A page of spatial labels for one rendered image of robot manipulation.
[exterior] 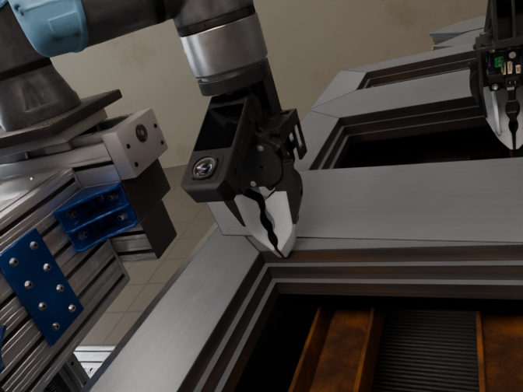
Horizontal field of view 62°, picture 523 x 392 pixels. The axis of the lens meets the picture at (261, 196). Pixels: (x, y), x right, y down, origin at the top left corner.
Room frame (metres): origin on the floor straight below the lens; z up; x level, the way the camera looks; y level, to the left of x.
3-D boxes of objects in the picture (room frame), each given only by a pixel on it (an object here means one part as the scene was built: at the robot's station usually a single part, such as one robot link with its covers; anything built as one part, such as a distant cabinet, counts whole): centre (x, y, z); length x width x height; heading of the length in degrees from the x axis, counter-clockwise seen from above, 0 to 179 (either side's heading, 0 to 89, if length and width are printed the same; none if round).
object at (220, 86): (0.44, -0.01, 1.01); 0.09 x 0.08 x 0.12; 151
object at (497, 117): (0.49, -0.31, 0.91); 0.06 x 0.03 x 0.09; 151
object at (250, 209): (0.45, 0.00, 0.91); 0.06 x 0.03 x 0.09; 151
